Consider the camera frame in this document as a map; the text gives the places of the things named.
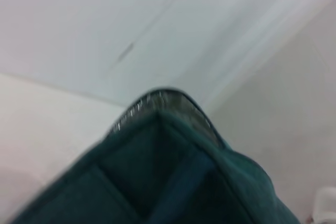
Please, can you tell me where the dark teal insulated lunch bag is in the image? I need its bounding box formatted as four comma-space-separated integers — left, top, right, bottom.
10, 86, 302, 224

